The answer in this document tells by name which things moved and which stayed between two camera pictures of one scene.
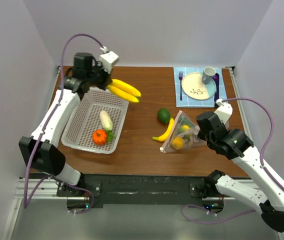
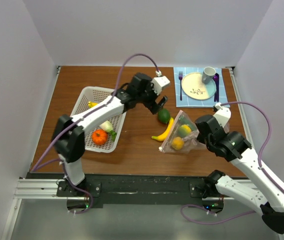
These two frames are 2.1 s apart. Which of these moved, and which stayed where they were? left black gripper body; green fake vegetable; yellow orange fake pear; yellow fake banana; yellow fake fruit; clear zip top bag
Moved: left black gripper body; yellow fake banana
Stayed: yellow orange fake pear; green fake vegetable; yellow fake fruit; clear zip top bag
